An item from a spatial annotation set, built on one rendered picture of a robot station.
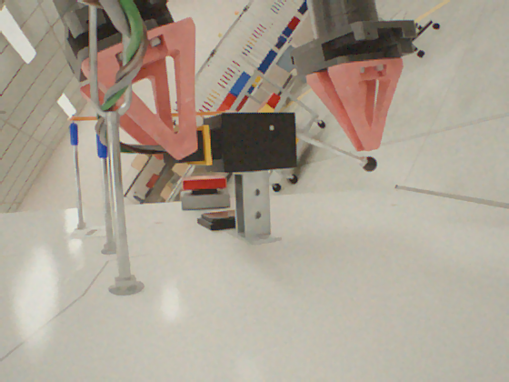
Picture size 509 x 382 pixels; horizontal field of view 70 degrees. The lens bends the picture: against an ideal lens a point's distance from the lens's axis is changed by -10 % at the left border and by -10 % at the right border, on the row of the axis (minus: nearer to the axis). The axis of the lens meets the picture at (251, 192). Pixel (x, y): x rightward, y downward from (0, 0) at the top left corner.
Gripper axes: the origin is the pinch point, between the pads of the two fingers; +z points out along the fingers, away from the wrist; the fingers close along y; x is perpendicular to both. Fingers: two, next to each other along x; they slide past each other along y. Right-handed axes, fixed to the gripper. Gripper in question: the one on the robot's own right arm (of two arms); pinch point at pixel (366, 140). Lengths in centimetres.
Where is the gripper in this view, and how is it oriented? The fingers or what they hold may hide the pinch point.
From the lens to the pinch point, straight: 36.1
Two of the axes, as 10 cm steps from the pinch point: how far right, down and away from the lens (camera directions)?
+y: 4.1, 0.8, -9.1
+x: 8.9, -2.5, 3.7
